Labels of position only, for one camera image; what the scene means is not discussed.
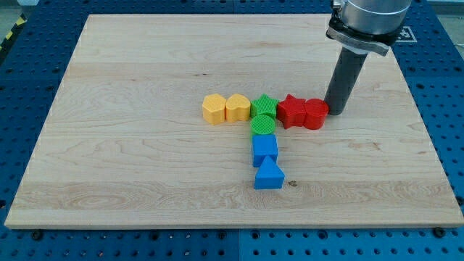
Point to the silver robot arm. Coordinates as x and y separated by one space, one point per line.
364 26

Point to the blue cube block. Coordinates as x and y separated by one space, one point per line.
264 146

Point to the yellow heart block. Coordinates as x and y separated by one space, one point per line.
237 108

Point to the green cylinder block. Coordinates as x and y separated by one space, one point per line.
262 125

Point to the yellow hexagon block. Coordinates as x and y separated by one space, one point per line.
213 109

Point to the green star block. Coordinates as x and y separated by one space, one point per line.
264 105

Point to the blue triangle block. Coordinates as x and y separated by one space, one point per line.
269 175

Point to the red star block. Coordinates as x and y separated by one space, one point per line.
291 111

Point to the red cylinder block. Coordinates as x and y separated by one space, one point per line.
316 112

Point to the light wooden board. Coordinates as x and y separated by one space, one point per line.
125 146

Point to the dark grey cylindrical pointer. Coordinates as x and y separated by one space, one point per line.
345 74

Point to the blue perforated table plate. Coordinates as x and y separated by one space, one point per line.
33 69

